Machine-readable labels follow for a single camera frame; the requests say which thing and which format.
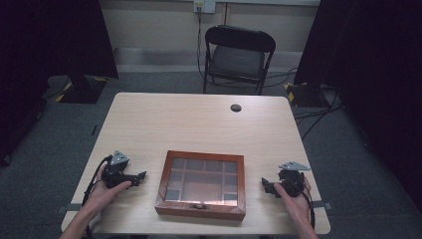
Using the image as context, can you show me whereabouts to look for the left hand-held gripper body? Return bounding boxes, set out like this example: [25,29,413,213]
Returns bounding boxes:
[101,149,141,189]

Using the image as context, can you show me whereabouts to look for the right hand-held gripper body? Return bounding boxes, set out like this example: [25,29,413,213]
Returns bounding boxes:
[269,160,312,198]

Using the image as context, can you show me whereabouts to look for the wooden box with glass lid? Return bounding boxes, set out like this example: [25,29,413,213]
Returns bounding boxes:
[154,149,247,221]

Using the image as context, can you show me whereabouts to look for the person's right hand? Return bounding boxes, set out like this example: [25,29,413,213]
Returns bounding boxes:
[273,176,315,227]

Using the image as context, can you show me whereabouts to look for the person's left hand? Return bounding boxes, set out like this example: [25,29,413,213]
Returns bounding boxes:
[82,164,132,217]

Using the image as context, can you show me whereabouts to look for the black stand base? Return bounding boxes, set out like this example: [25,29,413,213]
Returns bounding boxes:
[55,75,109,105]
[284,81,329,109]

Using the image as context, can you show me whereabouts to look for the black curtain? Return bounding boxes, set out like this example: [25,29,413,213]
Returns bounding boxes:
[293,0,422,213]
[0,0,119,167]

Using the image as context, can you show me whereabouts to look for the black folding chair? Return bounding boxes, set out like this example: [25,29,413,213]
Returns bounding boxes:
[202,25,277,96]

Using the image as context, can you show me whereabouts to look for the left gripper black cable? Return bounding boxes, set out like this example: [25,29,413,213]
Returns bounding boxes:
[81,154,113,239]

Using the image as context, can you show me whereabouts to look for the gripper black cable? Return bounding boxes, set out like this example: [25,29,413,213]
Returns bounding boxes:
[300,184,317,231]
[81,154,113,239]

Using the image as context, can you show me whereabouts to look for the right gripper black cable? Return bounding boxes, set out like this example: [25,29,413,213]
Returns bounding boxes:
[300,184,317,231]

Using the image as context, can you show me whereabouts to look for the black floor cables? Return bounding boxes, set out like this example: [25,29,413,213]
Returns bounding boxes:
[265,67,344,141]

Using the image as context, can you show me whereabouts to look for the black cable from wall socket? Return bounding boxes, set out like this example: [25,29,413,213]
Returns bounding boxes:
[196,6,207,81]

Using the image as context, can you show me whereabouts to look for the white wall socket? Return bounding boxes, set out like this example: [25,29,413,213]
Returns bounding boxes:
[193,0,217,15]

